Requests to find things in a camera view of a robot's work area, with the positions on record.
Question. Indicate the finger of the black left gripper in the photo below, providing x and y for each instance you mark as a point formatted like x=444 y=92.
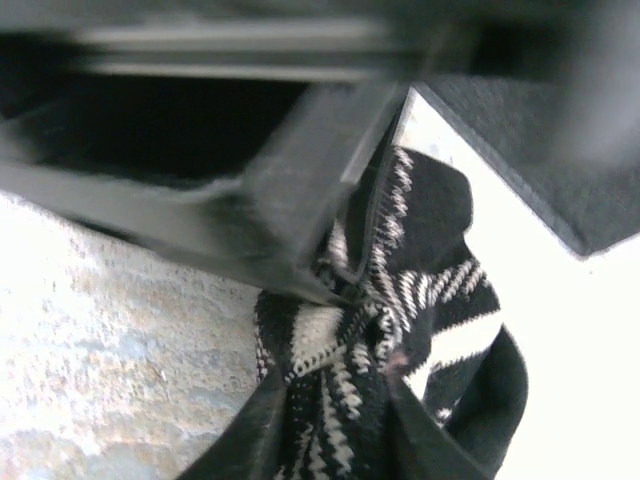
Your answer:
x=150 y=200
x=310 y=200

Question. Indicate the dark fabric divided organizer box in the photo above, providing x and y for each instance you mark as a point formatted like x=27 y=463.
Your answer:
x=550 y=175

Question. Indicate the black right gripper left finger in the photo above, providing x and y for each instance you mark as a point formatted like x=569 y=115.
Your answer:
x=250 y=450

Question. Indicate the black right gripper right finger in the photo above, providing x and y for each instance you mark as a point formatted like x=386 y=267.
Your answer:
x=430 y=460

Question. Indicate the black white striped sock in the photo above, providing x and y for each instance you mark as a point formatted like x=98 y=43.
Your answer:
x=425 y=210

